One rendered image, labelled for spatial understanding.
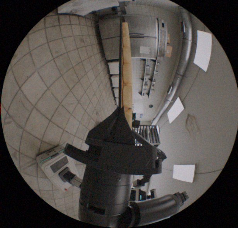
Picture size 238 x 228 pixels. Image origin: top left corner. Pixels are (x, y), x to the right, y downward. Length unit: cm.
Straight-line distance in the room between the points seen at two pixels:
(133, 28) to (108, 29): 67
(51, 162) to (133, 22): 303
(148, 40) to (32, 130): 287
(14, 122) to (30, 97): 35
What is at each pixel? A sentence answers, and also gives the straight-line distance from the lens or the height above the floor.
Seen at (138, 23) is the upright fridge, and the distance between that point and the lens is 238.
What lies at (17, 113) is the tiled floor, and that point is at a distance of 102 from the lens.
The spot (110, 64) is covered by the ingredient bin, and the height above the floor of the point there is 20.
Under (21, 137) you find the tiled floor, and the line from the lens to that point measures 108.
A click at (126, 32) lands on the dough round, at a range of 27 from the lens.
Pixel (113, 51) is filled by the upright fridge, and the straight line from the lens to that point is 238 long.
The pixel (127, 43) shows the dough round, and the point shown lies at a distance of 23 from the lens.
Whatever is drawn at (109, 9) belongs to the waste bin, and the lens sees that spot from 308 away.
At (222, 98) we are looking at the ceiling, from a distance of 210.
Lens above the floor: 102
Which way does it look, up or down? 10 degrees down
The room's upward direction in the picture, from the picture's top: 93 degrees clockwise
